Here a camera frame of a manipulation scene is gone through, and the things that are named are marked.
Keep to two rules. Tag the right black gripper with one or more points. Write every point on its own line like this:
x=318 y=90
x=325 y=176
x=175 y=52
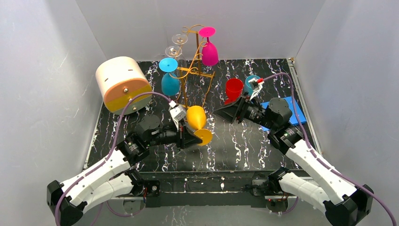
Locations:
x=242 y=109

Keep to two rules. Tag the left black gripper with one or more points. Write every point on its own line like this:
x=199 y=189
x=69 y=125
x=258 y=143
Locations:
x=181 y=136

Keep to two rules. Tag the red wine glass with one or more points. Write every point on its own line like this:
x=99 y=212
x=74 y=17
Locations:
x=233 y=90

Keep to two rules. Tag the yellow wine glass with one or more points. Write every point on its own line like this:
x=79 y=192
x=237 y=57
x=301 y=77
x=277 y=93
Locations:
x=197 y=120

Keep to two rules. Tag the light blue wine glass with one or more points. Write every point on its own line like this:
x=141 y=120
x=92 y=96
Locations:
x=247 y=86
x=170 y=85

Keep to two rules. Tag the magenta wine glass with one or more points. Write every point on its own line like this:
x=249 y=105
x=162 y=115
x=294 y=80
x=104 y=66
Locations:
x=209 y=51

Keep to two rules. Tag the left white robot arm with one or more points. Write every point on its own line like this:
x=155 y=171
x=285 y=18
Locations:
x=114 y=175

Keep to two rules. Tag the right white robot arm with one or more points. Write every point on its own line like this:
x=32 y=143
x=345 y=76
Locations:
x=343 y=203

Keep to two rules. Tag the clear wine glass front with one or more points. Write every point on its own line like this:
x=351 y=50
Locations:
x=173 y=51

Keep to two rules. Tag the clear wine glass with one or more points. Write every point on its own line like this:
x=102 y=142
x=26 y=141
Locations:
x=179 y=39
x=173 y=51

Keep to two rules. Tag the clear wine glass rear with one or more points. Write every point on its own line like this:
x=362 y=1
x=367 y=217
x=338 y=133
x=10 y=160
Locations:
x=179 y=39

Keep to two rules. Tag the blue flat sheet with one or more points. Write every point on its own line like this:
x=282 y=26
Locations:
x=298 y=116

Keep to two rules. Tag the cream orange yellow cylinder box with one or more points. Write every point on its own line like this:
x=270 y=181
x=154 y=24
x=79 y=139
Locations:
x=120 y=79

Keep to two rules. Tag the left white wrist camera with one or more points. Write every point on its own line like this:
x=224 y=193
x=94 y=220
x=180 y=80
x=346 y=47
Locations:
x=177 y=113

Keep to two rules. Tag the gold wire wine glass rack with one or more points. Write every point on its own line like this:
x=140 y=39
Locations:
x=192 y=74

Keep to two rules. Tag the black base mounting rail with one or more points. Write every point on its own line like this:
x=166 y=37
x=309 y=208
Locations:
x=210 y=188

